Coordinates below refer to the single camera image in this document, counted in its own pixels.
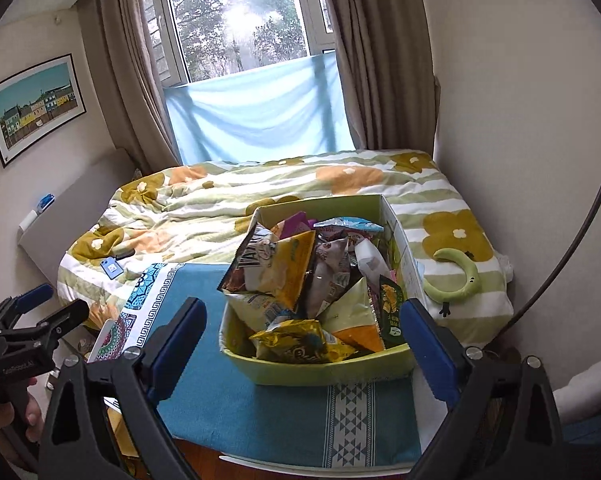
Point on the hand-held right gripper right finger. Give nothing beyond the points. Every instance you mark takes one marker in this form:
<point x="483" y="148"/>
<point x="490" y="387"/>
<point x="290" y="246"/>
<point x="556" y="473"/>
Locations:
<point x="430" y="352"/>

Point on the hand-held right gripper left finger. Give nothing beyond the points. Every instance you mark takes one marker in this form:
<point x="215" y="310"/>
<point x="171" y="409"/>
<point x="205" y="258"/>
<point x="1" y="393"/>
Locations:
<point x="180" y="342"/>

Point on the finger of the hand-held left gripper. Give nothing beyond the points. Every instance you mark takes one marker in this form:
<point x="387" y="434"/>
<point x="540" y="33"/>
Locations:
<point x="33" y="297"/>
<point x="63" y="320"/>

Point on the pile of snack bags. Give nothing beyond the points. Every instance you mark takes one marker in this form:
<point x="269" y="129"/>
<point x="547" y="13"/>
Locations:
<point x="275" y="270"/>

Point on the gold cocoa snack packet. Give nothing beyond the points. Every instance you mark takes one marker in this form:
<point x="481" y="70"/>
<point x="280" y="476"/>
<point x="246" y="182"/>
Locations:
<point x="300" y="342"/>

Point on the green cardboard box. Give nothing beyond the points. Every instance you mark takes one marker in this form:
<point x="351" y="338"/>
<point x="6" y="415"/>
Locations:
<point x="305" y="372"/>

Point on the dark cake snack packet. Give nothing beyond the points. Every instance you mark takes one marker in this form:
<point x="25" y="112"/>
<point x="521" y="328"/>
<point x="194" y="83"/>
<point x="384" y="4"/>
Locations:
<point x="330" y="270"/>

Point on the purple potato chip packet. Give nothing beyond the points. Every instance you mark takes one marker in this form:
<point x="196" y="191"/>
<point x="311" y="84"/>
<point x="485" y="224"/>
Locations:
<point x="296" y="224"/>

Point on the person's left hand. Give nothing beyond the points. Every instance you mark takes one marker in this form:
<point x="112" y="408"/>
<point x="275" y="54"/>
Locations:
<point x="34" y="420"/>

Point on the blue tag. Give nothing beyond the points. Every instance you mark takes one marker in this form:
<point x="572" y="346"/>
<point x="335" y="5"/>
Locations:
<point x="110" y="266"/>

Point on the teal patterned tablecloth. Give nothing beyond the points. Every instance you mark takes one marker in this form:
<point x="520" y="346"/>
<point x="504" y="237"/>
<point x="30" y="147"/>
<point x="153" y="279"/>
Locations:
<point x="230" y="410"/>

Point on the small black object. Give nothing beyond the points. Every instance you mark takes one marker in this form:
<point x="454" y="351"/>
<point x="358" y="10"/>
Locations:
<point x="124" y="253"/>

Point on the green curved plush toy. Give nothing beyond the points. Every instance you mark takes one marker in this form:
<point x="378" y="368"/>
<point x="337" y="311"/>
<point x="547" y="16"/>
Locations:
<point x="468" y="270"/>

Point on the blue and white small device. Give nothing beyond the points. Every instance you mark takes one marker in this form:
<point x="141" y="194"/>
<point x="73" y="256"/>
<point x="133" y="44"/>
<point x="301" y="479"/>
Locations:
<point x="46" y="202"/>

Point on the grey headboard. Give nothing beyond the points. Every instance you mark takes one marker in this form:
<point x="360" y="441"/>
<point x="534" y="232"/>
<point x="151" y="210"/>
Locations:
<point x="75" y="210"/>

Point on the yellow box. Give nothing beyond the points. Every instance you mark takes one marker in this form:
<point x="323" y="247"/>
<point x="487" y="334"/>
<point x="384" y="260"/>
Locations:
<point x="123" y="440"/>

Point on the floral striped duvet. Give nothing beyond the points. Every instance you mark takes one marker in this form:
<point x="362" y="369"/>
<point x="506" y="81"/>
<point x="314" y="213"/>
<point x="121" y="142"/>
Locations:
<point x="220" y="200"/>

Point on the white object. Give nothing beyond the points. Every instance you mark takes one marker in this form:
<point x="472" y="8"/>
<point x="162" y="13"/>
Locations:
<point x="585" y="385"/>

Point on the brown curtain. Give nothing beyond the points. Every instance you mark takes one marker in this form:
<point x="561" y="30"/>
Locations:
<point x="125" y="85"/>
<point x="380" y="60"/>

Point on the light blue window cloth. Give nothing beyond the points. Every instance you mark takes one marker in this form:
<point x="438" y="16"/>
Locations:
<point x="260" y="115"/>

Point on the window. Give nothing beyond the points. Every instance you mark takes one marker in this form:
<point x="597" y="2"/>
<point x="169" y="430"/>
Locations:
<point x="240" y="20"/>

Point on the framed wall picture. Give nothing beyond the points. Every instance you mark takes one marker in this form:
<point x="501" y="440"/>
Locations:
<point x="30" y="105"/>

